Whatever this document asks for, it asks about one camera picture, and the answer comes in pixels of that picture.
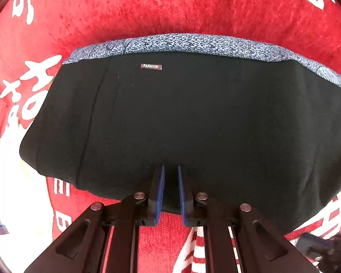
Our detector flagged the black pants with patterned waistband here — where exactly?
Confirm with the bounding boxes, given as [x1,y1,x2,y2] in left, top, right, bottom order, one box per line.
[19,33,341,232]

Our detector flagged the person's right forearm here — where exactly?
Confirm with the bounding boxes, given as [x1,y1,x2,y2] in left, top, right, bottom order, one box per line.
[317,232,341,273]

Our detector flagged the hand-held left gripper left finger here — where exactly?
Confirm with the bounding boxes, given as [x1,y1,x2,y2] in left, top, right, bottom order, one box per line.
[24,165,166,273]

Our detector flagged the red printed blanket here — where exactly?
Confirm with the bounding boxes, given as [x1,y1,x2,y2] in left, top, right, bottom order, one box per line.
[0,0,341,273]

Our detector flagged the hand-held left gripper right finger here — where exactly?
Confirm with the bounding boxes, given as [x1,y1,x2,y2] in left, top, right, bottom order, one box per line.
[178,164,319,273]

